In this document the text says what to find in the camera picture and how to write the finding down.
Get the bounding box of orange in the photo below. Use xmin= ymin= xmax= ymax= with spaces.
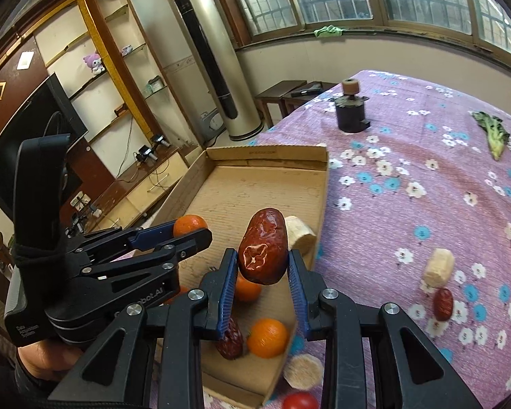
xmin=247 ymin=318 xmax=290 ymax=359
xmin=170 ymin=285 xmax=191 ymax=305
xmin=234 ymin=275 xmax=263 ymax=303
xmin=173 ymin=215 xmax=208 ymax=239

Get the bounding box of tower air conditioner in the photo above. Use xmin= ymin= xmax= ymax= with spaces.
xmin=164 ymin=0 xmax=265 ymax=141

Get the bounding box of person's left forearm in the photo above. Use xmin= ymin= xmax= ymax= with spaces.
xmin=0 ymin=336 xmax=83 ymax=409

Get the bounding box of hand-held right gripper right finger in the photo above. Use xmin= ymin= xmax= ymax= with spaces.
xmin=287 ymin=249 xmax=484 ymax=409

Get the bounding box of wooden wall shelf unit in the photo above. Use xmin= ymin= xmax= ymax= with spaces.
xmin=0 ymin=0 xmax=205 ymax=239

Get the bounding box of purple plush toy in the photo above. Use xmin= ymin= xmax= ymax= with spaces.
xmin=83 ymin=51 xmax=106 ymax=75

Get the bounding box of black television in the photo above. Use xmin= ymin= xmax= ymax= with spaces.
xmin=0 ymin=72 xmax=89 ymax=218

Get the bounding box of green bok choy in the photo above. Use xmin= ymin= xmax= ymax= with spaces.
xmin=470 ymin=111 xmax=511 ymax=161

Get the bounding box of red date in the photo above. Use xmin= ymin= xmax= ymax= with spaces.
xmin=215 ymin=317 xmax=244 ymax=361
xmin=433 ymin=288 xmax=454 ymax=322
xmin=237 ymin=207 xmax=289 ymax=285

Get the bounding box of red tomato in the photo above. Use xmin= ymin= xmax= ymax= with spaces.
xmin=281 ymin=391 xmax=320 ymax=409

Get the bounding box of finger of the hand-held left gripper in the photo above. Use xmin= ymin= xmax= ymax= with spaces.
xmin=80 ymin=228 xmax=214 ymax=285
xmin=74 ymin=222 xmax=178 ymax=261

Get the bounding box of purple floral tablecloth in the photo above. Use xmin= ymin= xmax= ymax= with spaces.
xmin=149 ymin=69 xmax=511 ymax=409

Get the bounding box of cardboard box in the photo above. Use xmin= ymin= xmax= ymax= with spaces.
xmin=147 ymin=145 xmax=329 ymax=407

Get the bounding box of black jar with cork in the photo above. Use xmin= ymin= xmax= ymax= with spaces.
xmin=332 ymin=79 xmax=371 ymax=134

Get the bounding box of dark wooden stool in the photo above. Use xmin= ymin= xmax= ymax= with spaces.
xmin=281 ymin=82 xmax=339 ymax=113
xmin=253 ymin=80 xmax=308 ymax=128

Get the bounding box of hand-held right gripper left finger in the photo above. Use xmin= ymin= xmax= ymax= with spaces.
xmin=51 ymin=247 xmax=239 ymax=409

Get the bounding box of white power strip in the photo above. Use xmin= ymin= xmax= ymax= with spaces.
xmin=70 ymin=194 xmax=103 ymax=218

